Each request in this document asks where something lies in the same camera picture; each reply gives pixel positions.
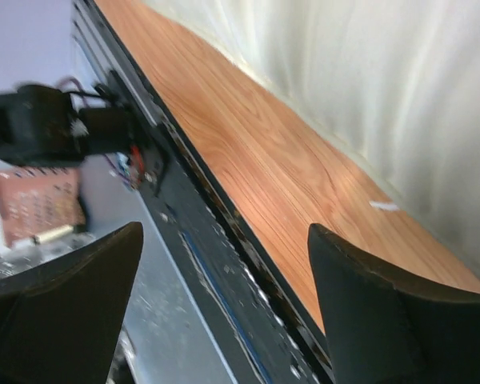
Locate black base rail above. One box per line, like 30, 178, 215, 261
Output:
74, 1, 334, 383

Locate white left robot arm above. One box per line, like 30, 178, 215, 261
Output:
0, 83, 141, 167

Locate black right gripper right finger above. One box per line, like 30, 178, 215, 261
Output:
308, 223, 480, 383

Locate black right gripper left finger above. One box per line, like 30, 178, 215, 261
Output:
0, 222, 143, 383

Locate white bear print pillow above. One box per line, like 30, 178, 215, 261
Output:
150, 1, 480, 278

